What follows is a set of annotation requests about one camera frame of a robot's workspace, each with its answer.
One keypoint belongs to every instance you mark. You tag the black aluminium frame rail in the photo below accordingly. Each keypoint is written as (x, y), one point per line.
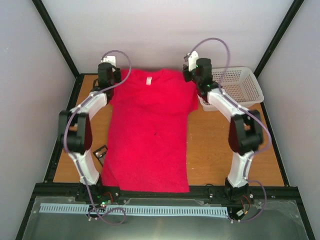
(208, 194)

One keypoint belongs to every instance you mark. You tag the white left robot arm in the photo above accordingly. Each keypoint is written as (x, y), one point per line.
(74, 125)

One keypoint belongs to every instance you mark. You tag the light blue cable duct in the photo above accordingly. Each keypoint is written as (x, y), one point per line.
(136, 210)

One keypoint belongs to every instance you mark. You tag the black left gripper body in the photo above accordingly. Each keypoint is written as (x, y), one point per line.
(117, 78)

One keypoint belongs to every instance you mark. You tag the brooch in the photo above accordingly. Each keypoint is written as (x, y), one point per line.
(100, 154)

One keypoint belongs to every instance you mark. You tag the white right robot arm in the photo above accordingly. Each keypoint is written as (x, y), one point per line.
(245, 130)

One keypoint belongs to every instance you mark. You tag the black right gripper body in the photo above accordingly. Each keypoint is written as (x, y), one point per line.
(186, 78)

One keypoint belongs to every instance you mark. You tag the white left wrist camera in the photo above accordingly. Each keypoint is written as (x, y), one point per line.
(109, 59)

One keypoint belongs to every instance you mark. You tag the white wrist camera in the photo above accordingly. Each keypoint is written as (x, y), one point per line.
(191, 60)
(109, 59)

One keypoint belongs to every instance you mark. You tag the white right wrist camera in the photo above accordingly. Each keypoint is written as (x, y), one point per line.
(191, 60)

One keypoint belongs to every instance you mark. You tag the white perforated plastic basket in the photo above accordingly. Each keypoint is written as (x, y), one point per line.
(241, 84)

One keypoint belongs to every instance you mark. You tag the red t-shirt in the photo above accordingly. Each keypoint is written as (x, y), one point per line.
(147, 134)

